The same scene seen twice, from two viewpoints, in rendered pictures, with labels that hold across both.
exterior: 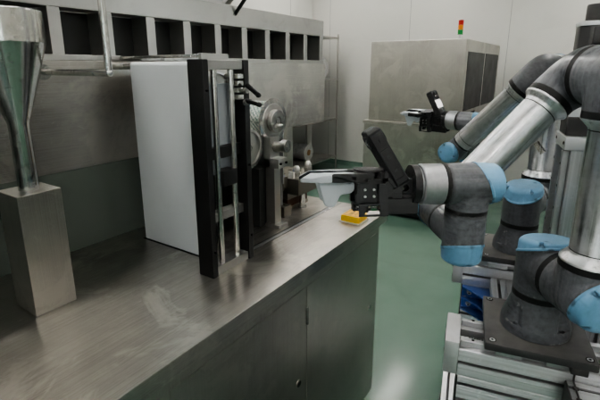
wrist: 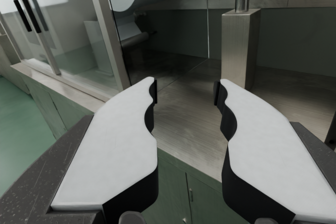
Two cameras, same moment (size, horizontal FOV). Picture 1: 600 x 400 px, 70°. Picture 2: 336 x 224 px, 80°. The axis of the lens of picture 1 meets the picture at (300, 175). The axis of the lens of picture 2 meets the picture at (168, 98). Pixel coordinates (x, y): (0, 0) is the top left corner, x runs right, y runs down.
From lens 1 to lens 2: 0.77 m
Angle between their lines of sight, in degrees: 92
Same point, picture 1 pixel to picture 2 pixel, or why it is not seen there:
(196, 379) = (210, 191)
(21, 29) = not seen: outside the picture
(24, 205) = (224, 21)
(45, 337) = (202, 99)
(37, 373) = (172, 107)
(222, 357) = not seen: hidden behind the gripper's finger
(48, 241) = (234, 50)
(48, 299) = not seen: hidden behind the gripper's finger
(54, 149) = not seen: outside the picture
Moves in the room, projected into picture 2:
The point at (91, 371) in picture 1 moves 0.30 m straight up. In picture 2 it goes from (171, 124) to (155, 23)
